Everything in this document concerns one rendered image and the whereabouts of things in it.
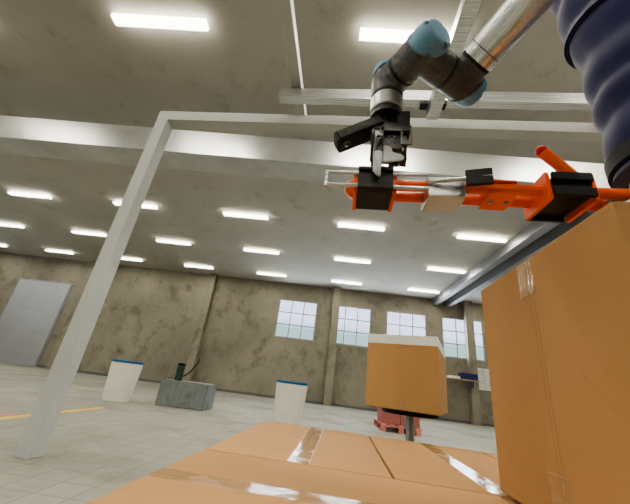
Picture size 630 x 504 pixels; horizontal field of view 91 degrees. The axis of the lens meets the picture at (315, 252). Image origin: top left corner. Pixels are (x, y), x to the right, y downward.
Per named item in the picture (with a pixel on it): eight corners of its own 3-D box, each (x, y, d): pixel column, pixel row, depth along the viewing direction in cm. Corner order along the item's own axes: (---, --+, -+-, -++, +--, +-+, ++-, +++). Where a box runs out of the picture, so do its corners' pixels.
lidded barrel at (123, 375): (138, 401, 584) (150, 363, 610) (120, 403, 532) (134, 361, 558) (110, 397, 587) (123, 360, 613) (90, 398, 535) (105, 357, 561)
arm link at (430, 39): (462, 37, 66) (423, 76, 75) (425, 6, 62) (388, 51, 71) (465, 62, 63) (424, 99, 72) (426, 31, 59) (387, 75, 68)
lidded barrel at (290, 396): (267, 424, 501) (274, 379, 528) (271, 420, 553) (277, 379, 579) (303, 429, 499) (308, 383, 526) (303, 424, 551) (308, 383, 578)
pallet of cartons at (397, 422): (423, 437, 596) (423, 412, 612) (381, 431, 600) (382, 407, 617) (407, 428, 704) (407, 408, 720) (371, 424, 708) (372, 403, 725)
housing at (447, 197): (455, 215, 64) (453, 196, 65) (467, 196, 57) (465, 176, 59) (420, 213, 64) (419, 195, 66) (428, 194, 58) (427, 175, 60)
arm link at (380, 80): (388, 46, 72) (365, 74, 79) (386, 79, 67) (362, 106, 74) (413, 64, 75) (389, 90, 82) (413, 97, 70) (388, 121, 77)
